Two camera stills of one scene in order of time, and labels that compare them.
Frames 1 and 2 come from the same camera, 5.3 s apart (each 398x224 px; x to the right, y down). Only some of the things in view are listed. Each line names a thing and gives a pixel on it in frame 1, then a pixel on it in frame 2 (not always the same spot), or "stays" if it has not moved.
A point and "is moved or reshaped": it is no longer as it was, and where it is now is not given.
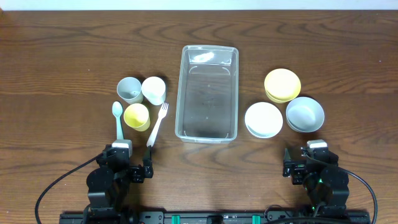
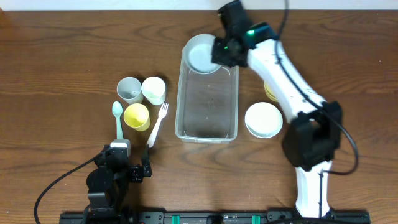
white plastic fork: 161,114 stays
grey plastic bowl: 305,114 is moved or reshaped
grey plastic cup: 129,89 stays
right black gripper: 299,167 to 217,54
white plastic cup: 153,89 stays
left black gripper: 136,173 stays
